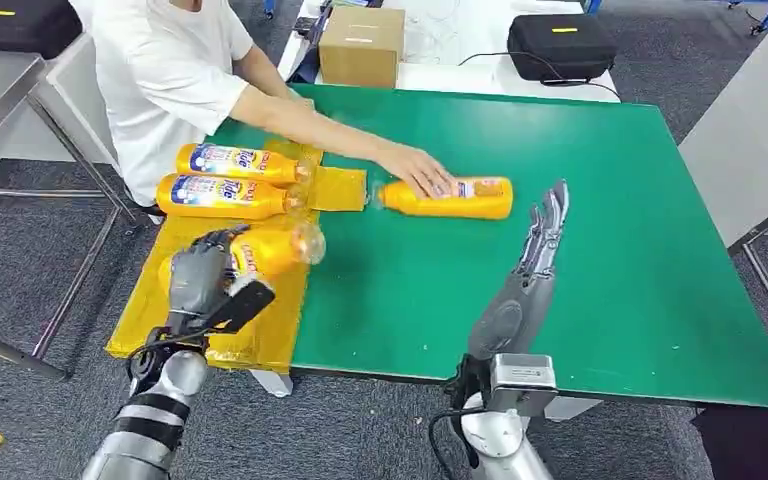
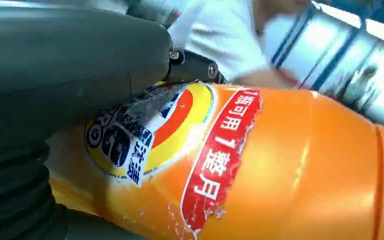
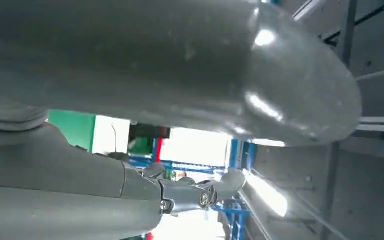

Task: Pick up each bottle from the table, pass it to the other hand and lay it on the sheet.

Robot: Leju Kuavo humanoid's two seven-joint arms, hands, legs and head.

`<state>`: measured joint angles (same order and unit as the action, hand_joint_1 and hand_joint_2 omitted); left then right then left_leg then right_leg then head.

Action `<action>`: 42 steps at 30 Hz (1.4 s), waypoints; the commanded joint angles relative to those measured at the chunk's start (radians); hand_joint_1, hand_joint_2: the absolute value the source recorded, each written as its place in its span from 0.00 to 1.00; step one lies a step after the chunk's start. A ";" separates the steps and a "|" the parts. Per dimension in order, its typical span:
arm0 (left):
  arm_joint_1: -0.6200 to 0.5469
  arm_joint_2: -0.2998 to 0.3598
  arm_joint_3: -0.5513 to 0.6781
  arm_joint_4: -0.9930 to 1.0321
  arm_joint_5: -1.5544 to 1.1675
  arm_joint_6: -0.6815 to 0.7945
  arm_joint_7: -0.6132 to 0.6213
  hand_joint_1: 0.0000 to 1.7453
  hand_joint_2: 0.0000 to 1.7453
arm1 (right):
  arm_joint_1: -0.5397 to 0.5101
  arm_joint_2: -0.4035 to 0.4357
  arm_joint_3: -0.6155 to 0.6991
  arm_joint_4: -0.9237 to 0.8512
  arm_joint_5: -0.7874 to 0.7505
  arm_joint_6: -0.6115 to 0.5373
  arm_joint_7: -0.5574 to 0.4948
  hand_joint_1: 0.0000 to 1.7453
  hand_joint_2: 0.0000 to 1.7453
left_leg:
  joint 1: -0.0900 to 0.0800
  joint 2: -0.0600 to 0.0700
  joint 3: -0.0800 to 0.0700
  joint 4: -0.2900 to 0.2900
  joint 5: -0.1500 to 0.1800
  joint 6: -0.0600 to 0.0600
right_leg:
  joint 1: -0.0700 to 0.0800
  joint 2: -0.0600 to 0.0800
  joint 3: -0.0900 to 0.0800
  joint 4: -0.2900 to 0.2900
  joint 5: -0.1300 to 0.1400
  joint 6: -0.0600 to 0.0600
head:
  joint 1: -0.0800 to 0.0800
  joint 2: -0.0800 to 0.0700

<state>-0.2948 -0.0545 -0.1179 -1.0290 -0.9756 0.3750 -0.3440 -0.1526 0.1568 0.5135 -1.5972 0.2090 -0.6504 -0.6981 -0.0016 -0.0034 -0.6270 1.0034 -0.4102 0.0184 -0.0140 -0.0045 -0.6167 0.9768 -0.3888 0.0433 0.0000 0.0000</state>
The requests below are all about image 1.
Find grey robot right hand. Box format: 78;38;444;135
467;179;570;360

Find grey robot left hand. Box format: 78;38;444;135
166;224;253;332

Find person's right hand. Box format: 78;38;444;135
373;142;456;201

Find orange drink bottle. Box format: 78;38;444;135
373;175;515;222
155;172;304;222
174;142;311;186
157;221;328;293

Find yellow sheet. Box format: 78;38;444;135
104;135;369;376

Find white table leg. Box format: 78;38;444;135
248;368;295;399
542;395;603;423

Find brown cardboard box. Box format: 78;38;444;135
317;5;407;90

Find white table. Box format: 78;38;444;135
276;0;622;105

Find green table mat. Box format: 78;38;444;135
207;82;768;411

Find dark blue flat item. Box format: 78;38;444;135
287;0;334;85

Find black carry case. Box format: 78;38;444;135
506;13;619;84
0;0;85;62

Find pale grey table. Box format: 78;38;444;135
676;9;768;346
0;31;121;168

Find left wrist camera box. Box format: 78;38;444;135
207;274;277;335

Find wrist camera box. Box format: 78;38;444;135
487;352;560;419
207;274;277;335

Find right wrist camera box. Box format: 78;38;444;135
487;352;560;419

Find black cable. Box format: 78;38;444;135
456;50;622;102

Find blue metal frame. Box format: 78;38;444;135
725;0;768;36

